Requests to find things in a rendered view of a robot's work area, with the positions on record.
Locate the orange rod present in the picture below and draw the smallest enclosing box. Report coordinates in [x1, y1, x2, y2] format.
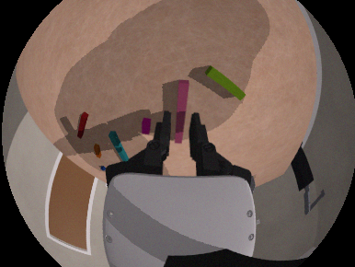
[94, 144, 101, 158]

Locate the dark red rod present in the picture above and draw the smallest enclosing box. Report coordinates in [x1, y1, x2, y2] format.
[77, 112, 88, 139]

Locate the lime green rod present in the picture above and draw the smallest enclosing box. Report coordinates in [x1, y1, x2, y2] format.
[205, 65, 246, 100]

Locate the small magenta block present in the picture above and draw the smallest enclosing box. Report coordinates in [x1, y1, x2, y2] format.
[142, 118, 151, 134]

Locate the turquoise rod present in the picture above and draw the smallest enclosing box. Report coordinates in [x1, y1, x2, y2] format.
[109, 131, 129, 162]

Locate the pink rod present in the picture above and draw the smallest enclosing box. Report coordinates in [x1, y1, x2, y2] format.
[175, 79, 189, 144]

